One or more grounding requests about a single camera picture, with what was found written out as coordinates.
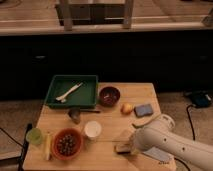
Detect purple bowl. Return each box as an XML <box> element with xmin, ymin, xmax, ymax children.
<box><xmin>99</xmin><ymin>86</ymin><xmax>120</xmax><ymax>107</ymax></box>

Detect green plastic cup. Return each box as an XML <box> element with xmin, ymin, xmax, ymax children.
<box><xmin>26</xmin><ymin>128</ymin><xmax>43</xmax><ymax>145</ymax></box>

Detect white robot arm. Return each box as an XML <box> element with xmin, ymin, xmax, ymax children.
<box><xmin>132</xmin><ymin>114</ymin><xmax>213</xmax><ymax>171</ymax></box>

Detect green plastic tray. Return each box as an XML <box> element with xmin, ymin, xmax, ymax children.
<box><xmin>45</xmin><ymin>75</ymin><xmax>98</xmax><ymax>109</ymax></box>

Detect green chili pepper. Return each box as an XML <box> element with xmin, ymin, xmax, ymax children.
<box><xmin>132</xmin><ymin>116</ymin><xmax>158</xmax><ymax>129</ymax></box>

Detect black cable right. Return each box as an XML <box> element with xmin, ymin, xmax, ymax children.
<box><xmin>185</xmin><ymin>103</ymin><xmax>201</xmax><ymax>141</ymax></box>

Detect small orange fruit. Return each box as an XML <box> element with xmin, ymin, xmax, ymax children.
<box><xmin>121</xmin><ymin>103</ymin><xmax>133</xmax><ymax>115</ymax></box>

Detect wooden block eraser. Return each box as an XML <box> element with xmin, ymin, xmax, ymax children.
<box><xmin>115</xmin><ymin>144</ymin><xmax>131</xmax><ymax>154</ymax></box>

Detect white plastic fork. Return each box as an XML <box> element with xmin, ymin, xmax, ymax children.
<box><xmin>55</xmin><ymin>82</ymin><xmax>83</xmax><ymax>103</ymax></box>

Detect white cup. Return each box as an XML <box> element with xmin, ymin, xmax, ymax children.
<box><xmin>84</xmin><ymin>121</ymin><xmax>102</xmax><ymax>140</ymax></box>

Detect grey folded cloth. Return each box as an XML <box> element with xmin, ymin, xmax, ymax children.
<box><xmin>144</xmin><ymin>147</ymin><xmax>171</xmax><ymax>162</ymax></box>

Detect orange bowl with beads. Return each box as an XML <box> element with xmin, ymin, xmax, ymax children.
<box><xmin>51</xmin><ymin>128</ymin><xmax>83</xmax><ymax>161</ymax></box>

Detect blue sponge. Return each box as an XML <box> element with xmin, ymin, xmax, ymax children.
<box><xmin>134</xmin><ymin>104</ymin><xmax>153</xmax><ymax>118</ymax></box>

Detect yellow banana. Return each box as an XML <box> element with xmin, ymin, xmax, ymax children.
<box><xmin>44</xmin><ymin>132</ymin><xmax>52</xmax><ymax>160</ymax></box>

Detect wooden stool frame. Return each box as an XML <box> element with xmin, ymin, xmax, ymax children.
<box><xmin>55</xmin><ymin>0</ymin><xmax>134</xmax><ymax>31</ymax></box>

